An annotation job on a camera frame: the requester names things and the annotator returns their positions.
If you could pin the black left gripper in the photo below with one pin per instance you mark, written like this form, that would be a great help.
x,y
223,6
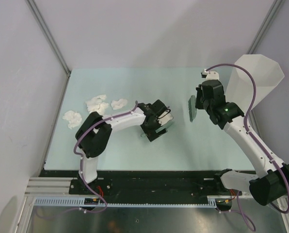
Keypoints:
x,y
151,133

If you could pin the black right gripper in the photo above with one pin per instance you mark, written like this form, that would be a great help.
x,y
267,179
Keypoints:
x,y
200,92

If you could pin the green hand brush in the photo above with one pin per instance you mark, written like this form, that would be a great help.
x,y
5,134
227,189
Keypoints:
x,y
192,108

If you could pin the green plastic dustpan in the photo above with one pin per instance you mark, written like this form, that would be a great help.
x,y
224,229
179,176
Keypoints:
x,y
166,126

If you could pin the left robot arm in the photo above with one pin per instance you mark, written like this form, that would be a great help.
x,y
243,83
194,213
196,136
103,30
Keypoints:
x,y
94,134

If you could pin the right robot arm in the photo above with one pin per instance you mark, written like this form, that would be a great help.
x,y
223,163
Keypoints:
x,y
271,180

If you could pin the white paper scrap top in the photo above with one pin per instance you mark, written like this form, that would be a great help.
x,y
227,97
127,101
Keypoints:
x,y
118,104

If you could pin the white paper scrap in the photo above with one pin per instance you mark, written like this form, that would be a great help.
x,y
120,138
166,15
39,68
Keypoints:
x,y
97,104
118,104
74,119

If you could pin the white paper scrap middle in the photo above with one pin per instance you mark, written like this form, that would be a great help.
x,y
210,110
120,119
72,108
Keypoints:
x,y
97,104

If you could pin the white octagonal waste bin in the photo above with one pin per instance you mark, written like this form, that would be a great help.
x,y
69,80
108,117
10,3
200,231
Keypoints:
x,y
266,73

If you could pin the white paper scrap far left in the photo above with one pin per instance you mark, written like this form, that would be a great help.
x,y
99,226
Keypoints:
x,y
74,119

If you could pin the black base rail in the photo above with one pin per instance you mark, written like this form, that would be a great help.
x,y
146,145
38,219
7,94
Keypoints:
x,y
110,182

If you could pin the aluminium frame post right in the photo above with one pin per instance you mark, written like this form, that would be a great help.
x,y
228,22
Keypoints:
x,y
266,24

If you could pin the aluminium frame post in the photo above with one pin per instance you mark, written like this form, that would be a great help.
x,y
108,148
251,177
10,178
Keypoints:
x,y
266,24
36,13

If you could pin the aluminium extrusion rail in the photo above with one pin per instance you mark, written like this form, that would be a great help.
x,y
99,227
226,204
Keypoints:
x,y
48,187

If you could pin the aluminium frame post left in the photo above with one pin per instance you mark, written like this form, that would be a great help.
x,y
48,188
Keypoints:
x,y
36,13

